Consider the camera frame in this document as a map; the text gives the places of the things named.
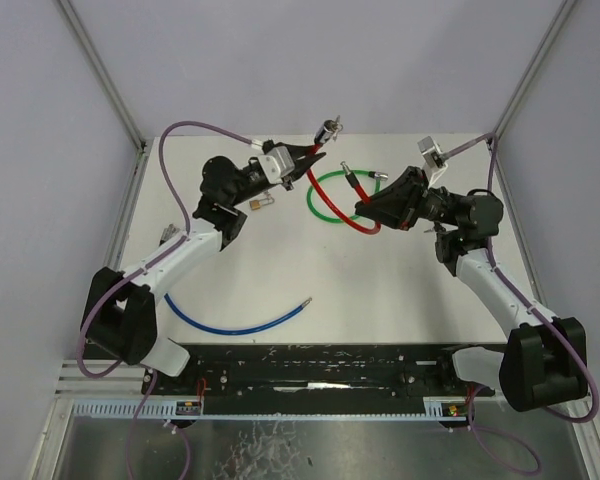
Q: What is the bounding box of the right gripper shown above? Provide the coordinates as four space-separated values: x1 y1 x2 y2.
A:
356 166 463 232

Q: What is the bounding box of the green cable lock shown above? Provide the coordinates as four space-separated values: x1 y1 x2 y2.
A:
307 169 390 225

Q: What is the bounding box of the red cable lock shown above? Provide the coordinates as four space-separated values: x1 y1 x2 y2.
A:
307 119 381 236

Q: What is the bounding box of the red lock key bunch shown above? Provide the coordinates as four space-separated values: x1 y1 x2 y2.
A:
329 115 343 141

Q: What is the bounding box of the brass padlock with key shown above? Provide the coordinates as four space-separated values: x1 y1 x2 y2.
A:
249 194 275 211

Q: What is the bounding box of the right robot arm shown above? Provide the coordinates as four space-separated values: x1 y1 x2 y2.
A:
355 167 589 412

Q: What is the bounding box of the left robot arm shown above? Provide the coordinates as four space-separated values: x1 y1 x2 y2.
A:
78 141 323 395

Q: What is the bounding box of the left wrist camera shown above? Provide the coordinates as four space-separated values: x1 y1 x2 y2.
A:
257 146 291 184

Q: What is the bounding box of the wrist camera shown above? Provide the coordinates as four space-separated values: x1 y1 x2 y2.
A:
257 146 291 184
418 136 448 187

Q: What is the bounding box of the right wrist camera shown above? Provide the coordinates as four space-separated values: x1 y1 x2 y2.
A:
418 136 448 187

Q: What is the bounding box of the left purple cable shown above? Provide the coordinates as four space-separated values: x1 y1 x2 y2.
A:
75 120 266 480

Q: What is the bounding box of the left aluminium frame post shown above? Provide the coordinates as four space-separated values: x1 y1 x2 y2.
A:
54 0 149 151

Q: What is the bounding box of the aluminium frame post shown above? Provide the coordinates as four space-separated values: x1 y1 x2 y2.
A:
492 0 580 140
54 0 149 151

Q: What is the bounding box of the blue cable lock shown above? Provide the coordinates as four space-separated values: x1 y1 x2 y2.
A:
164 294 313 337

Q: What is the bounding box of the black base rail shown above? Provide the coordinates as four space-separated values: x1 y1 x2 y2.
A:
155 343 470 398

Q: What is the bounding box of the right aluminium frame post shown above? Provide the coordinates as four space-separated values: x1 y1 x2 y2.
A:
492 0 580 140

